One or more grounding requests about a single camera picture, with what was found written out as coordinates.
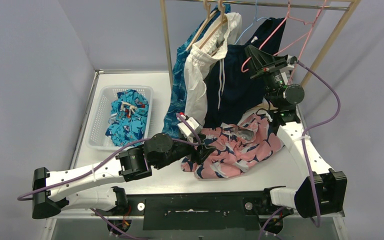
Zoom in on wooden hanger rear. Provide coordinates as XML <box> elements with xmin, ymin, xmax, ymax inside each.
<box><xmin>186</xmin><ymin>0</ymin><xmax>217</xmax><ymax>51</ymax></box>

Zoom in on light blue hanger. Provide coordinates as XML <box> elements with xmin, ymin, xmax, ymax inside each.
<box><xmin>233</xmin><ymin>0</ymin><xmax>271</xmax><ymax>45</ymax></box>

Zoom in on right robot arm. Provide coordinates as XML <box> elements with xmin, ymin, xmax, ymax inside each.
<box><xmin>245</xmin><ymin>45</ymin><xmax>348</xmax><ymax>220</ymax></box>

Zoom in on pink hanger of floral shorts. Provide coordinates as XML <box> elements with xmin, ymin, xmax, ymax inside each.
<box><xmin>258</xmin><ymin>1</ymin><xmax>324</xmax><ymax>59</ymax></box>

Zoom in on pink plastic hanger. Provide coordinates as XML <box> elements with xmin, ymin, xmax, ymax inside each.
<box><xmin>286</xmin><ymin>0</ymin><xmax>329</xmax><ymax>84</ymax></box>

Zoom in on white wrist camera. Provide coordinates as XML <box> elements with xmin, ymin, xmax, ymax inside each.
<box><xmin>177</xmin><ymin>113</ymin><xmax>203</xmax><ymax>142</ymax></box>
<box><xmin>283</xmin><ymin>54</ymin><xmax>298</xmax><ymax>72</ymax></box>

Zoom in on dark teal patterned shorts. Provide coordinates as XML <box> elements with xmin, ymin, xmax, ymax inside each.
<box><xmin>161</xmin><ymin>3</ymin><xmax>231</xmax><ymax>139</ymax></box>

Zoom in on wooden hanger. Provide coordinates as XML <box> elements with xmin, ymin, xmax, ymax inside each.
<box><xmin>186</xmin><ymin>0</ymin><xmax>217</xmax><ymax>51</ymax></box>
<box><xmin>198</xmin><ymin>0</ymin><xmax>227</xmax><ymax>49</ymax></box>

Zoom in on pink navy floral shorts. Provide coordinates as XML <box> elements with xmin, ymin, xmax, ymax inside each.
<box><xmin>180</xmin><ymin>113</ymin><xmax>284</xmax><ymax>179</ymax></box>

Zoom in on white drawstring shorts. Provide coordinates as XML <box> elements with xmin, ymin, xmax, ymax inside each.
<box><xmin>184</xmin><ymin>12</ymin><xmax>242</xmax><ymax>125</ymax></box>

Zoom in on wooden hanger front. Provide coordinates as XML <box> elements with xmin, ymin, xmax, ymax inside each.
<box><xmin>198</xmin><ymin>0</ymin><xmax>227</xmax><ymax>49</ymax></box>

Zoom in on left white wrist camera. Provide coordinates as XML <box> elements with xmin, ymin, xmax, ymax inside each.
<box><xmin>177</xmin><ymin>113</ymin><xmax>203</xmax><ymax>142</ymax></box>

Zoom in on navy blue shorts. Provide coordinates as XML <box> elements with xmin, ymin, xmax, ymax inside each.
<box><xmin>204</xmin><ymin>17</ymin><xmax>286</xmax><ymax>128</ymax></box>

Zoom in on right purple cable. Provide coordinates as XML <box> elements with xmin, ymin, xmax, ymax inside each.
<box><xmin>258</xmin><ymin>60</ymin><xmax>342</xmax><ymax>240</ymax></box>

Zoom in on light blue shark shorts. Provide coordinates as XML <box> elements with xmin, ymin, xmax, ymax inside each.
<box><xmin>105</xmin><ymin>89</ymin><xmax>150</xmax><ymax>147</ymax></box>

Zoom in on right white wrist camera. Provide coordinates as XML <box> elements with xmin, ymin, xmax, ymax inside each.
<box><xmin>283</xmin><ymin>54</ymin><xmax>298</xmax><ymax>72</ymax></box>

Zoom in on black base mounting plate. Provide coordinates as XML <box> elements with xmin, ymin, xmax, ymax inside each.
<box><xmin>94</xmin><ymin>190</ymin><xmax>279</xmax><ymax>231</ymax></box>

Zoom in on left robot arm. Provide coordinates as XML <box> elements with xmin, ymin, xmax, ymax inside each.
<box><xmin>32</xmin><ymin>133</ymin><xmax>216</xmax><ymax>220</ymax></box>

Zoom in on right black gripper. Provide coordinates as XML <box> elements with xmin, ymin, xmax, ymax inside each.
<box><xmin>246</xmin><ymin>45</ymin><xmax>290</xmax><ymax>107</ymax></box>

